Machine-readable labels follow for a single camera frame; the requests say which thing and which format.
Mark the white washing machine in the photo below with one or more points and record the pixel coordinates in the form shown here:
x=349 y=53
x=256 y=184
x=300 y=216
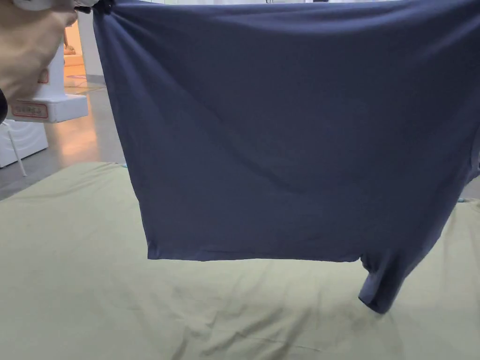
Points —
x=26 y=146

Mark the person's left hand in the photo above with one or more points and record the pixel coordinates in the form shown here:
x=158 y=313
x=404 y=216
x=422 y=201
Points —
x=28 y=52

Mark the thin white rod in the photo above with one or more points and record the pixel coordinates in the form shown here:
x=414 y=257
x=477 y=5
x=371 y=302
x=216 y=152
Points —
x=18 y=153

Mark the bed with pale green sheet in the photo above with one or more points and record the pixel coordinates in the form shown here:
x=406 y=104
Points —
x=82 y=270

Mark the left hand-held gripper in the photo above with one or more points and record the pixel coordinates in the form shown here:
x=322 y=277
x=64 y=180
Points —
x=45 y=3

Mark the dark blue shirt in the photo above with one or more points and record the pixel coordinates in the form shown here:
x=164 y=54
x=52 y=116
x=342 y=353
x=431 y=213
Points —
x=285 y=135

